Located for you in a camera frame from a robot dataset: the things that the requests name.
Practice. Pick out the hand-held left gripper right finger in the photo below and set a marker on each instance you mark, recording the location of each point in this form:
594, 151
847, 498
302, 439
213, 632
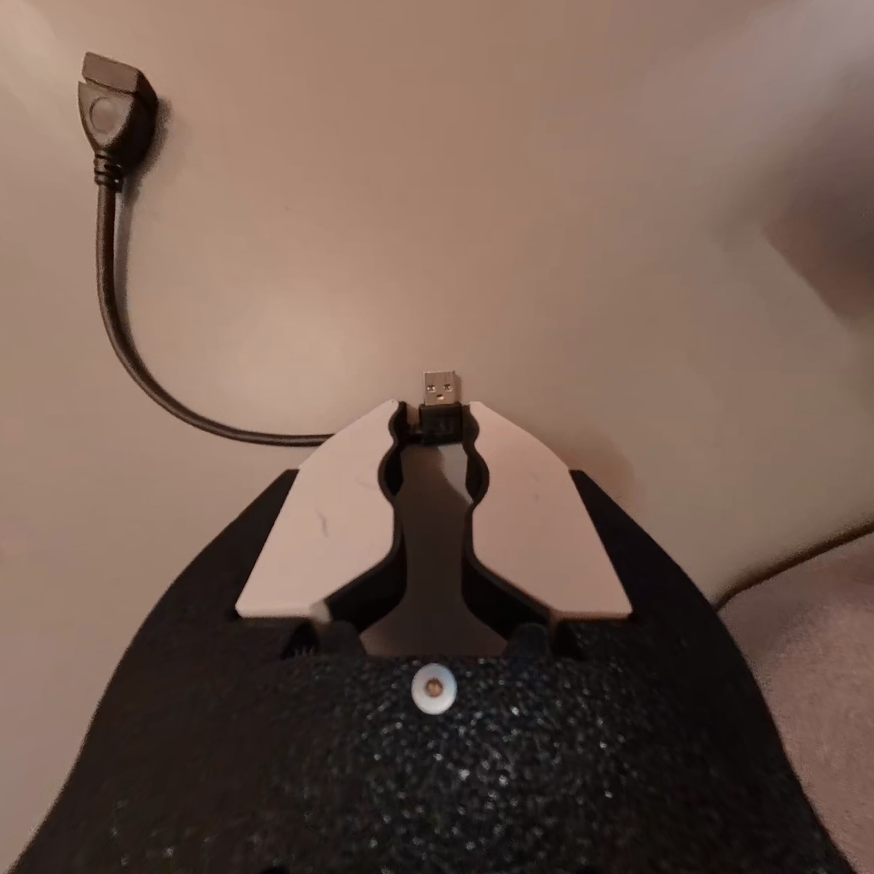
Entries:
546, 532

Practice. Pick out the person's grey sweatshirt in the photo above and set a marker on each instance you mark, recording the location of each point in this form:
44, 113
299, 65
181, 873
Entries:
819, 683

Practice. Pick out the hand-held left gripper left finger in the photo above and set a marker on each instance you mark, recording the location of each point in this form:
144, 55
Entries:
321, 519

